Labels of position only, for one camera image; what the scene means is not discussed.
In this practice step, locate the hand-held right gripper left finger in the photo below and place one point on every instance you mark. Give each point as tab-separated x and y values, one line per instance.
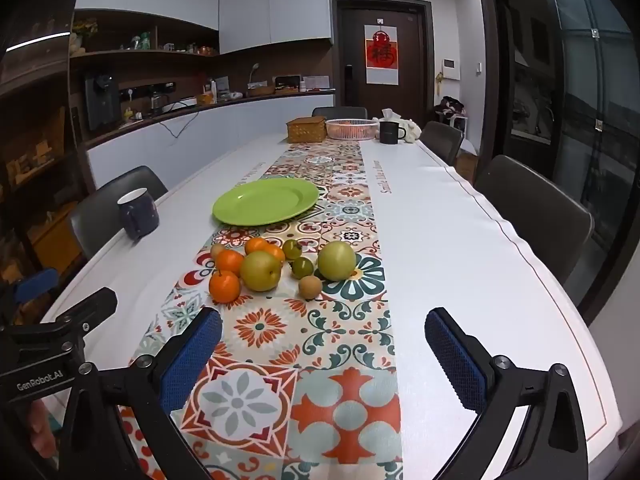
192	360

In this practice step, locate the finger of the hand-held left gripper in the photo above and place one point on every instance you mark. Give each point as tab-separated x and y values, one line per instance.
92	305
35	284

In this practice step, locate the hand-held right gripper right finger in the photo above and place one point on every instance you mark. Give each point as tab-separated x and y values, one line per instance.
455	360

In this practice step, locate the yellow pear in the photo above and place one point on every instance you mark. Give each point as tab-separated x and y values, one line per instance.
260	271

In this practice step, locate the small tan fruit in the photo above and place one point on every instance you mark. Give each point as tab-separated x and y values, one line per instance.
217	250

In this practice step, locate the tan round fruit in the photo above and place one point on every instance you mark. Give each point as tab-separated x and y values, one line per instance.
310	287

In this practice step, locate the pale green pear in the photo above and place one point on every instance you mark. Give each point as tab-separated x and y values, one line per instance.
336	260

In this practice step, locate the green plate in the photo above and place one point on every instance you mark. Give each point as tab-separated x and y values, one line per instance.
265	202

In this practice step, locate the person's left hand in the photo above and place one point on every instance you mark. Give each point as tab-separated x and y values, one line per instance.
42	430

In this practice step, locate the dark blue mug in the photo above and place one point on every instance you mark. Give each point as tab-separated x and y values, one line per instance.
137	212

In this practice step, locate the grey chair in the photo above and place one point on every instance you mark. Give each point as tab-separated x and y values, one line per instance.
115	200
535	215
340	111
442	141

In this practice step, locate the white floral patterned tablecloth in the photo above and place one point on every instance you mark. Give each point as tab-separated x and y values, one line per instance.
440	240

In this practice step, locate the wooden shelf unit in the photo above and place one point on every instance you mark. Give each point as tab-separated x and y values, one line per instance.
35	160

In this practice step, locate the black water dispenser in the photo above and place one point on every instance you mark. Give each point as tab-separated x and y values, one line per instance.
102	102

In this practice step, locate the white counter cabinet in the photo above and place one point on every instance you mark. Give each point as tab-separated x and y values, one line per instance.
225	130

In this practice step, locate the white fluffy cloth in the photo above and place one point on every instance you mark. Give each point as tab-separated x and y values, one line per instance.
412	131

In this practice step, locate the white stool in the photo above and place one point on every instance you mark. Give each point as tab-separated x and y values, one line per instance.
458	124

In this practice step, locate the black mug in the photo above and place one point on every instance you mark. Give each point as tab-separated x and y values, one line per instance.
390	132

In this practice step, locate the pink plastic basket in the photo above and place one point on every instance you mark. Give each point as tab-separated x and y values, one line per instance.
351	130

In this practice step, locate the dark bag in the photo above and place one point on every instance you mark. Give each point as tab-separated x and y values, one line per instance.
450	106

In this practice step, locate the white tissue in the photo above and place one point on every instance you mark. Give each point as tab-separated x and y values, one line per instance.
388	113

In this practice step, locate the wicker basket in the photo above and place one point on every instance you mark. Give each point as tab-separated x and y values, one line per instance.
306	130

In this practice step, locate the yellow flowers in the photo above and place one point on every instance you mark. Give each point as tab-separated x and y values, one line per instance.
85	26

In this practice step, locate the wicker tray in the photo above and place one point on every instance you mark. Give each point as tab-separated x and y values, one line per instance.
261	91

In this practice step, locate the glass sliding door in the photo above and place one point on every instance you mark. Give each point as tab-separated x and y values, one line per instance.
575	110

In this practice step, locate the silver desk lamp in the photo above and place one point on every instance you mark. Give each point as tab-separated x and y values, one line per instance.
254	71

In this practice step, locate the black box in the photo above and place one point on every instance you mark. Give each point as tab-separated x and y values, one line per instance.
287	82

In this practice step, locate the white card stand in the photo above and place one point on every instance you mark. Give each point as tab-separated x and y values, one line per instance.
316	83

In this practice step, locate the red door poster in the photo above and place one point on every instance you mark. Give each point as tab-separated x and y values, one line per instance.
381	55

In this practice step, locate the dark brown door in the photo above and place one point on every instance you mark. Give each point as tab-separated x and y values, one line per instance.
350	35

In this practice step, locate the white upper cabinets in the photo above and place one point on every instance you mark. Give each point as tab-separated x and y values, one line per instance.
270	10

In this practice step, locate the white wall intercom panel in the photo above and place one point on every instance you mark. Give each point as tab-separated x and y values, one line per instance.
450	69

